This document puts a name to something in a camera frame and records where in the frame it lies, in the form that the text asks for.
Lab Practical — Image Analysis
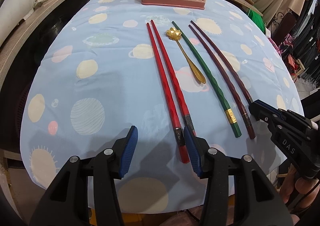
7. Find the dark maroon chopstick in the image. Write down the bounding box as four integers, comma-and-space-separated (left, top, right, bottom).
190, 21, 253, 104
188, 24, 257, 140

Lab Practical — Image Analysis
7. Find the white blue-lid storage box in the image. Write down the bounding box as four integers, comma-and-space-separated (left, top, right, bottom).
1, 0, 35, 44

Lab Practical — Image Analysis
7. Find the gold flower spoon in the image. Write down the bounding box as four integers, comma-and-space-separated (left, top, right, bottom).
166, 27, 206, 84

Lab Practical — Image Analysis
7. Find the green chopstick gold band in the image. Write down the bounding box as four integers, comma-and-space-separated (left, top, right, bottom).
172, 21, 242, 138

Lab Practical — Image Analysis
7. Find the blue planet-print tablecloth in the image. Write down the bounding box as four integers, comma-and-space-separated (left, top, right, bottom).
20, 0, 303, 214

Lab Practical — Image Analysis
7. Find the red chopstick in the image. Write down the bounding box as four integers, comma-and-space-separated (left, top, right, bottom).
146, 23, 189, 164
151, 20, 196, 136

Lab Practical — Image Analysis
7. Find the wooden counter shelf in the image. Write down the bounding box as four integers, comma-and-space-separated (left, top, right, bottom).
0, 0, 263, 89

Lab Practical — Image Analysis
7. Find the green bag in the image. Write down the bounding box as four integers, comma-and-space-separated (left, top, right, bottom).
248, 9, 266, 34

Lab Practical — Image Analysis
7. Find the person's right hand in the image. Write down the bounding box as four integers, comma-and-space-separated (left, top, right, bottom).
279, 164, 319, 211

